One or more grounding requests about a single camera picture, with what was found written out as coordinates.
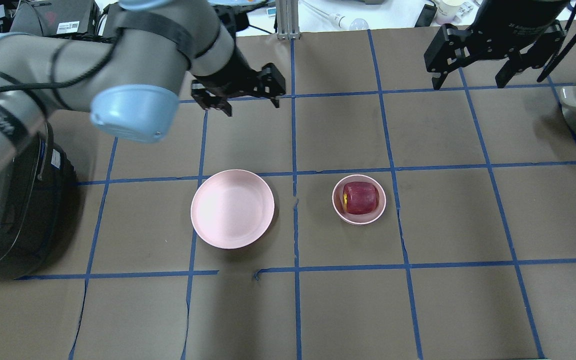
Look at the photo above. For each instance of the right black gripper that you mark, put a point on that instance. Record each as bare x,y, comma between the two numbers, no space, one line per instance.
513,19

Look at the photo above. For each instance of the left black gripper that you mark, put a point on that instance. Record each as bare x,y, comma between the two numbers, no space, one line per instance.
229,70

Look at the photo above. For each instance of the red apple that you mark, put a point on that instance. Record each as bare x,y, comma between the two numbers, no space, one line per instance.
359,198

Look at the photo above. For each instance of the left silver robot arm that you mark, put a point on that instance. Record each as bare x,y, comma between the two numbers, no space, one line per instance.
129,87

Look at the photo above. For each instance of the pink plate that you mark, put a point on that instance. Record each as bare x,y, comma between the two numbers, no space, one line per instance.
232,209

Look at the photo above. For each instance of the pink bowl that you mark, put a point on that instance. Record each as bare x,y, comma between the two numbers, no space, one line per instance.
358,220

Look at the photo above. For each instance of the white paper cup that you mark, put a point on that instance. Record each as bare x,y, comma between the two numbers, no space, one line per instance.
447,10

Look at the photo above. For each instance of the dark rice cooker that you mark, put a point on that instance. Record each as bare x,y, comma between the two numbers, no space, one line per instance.
32,189

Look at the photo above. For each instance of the aluminium frame post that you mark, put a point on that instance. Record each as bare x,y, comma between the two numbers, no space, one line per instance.
287,20

